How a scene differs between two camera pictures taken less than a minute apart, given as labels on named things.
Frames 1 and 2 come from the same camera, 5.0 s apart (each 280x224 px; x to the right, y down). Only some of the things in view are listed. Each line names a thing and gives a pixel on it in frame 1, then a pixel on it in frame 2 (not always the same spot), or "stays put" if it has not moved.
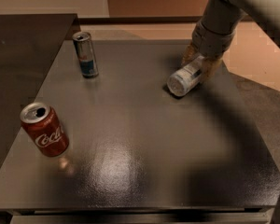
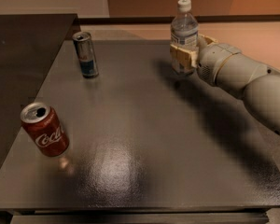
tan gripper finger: (210, 66) → (186, 60)
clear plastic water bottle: (179, 83) → (184, 31)
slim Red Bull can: (86, 54) stays put
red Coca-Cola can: (44, 128) stays put
